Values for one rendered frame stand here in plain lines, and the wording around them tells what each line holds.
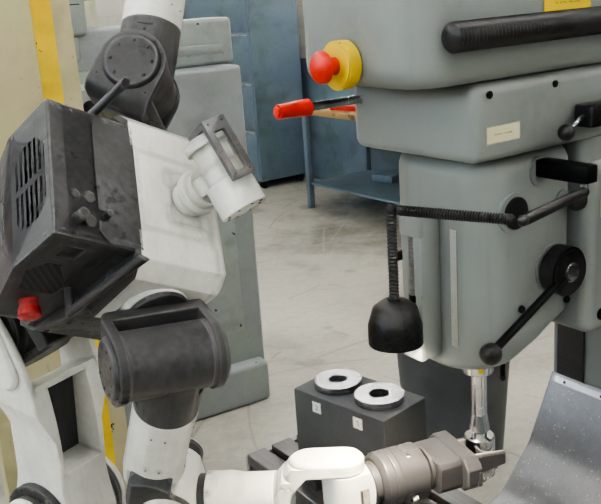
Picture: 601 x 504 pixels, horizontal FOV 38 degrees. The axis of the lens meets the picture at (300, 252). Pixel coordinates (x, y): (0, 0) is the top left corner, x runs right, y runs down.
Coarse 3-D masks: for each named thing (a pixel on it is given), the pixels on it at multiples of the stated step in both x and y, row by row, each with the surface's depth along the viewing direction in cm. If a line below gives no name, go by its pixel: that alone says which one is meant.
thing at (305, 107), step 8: (352, 96) 122; (360, 96) 122; (280, 104) 115; (288, 104) 116; (296, 104) 116; (304, 104) 116; (312, 104) 117; (320, 104) 118; (328, 104) 119; (336, 104) 120; (344, 104) 121; (352, 104) 122; (280, 112) 115; (288, 112) 115; (296, 112) 116; (304, 112) 117; (312, 112) 117
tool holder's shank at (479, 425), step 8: (472, 384) 134; (480, 384) 133; (472, 392) 134; (480, 392) 134; (472, 400) 135; (480, 400) 134; (472, 408) 135; (480, 408) 134; (472, 416) 135; (480, 416) 135; (472, 424) 135; (480, 424) 135; (488, 424) 136; (472, 432) 136; (480, 432) 135
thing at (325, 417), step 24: (312, 384) 166; (336, 384) 162; (360, 384) 163; (384, 384) 161; (312, 408) 162; (336, 408) 157; (360, 408) 155; (384, 408) 153; (408, 408) 154; (312, 432) 164; (336, 432) 159; (360, 432) 154; (384, 432) 150; (408, 432) 155
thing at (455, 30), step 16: (512, 16) 101; (528, 16) 102; (544, 16) 103; (560, 16) 105; (576, 16) 106; (592, 16) 107; (448, 32) 97; (464, 32) 96; (480, 32) 97; (496, 32) 98; (512, 32) 100; (528, 32) 101; (544, 32) 103; (560, 32) 105; (576, 32) 107; (592, 32) 109; (448, 48) 97; (464, 48) 97; (480, 48) 99
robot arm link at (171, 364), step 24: (144, 336) 109; (168, 336) 110; (192, 336) 110; (144, 360) 107; (168, 360) 108; (192, 360) 109; (144, 384) 107; (168, 384) 109; (192, 384) 111; (144, 408) 114; (168, 408) 113; (192, 408) 115
